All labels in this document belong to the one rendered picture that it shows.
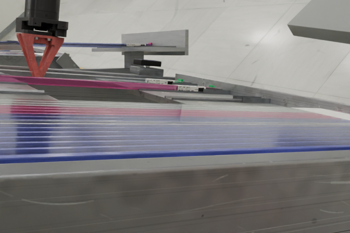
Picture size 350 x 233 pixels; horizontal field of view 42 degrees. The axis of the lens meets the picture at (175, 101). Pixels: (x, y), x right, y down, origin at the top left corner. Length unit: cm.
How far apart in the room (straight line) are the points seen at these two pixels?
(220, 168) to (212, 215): 3
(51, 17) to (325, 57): 152
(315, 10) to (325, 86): 79
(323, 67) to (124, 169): 187
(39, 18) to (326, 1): 73
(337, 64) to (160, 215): 183
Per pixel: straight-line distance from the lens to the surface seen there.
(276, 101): 76
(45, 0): 79
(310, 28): 115
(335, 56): 209
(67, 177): 21
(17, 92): 57
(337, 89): 191
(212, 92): 83
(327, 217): 32
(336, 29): 109
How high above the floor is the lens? 116
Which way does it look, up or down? 27 degrees down
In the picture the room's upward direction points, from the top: 39 degrees counter-clockwise
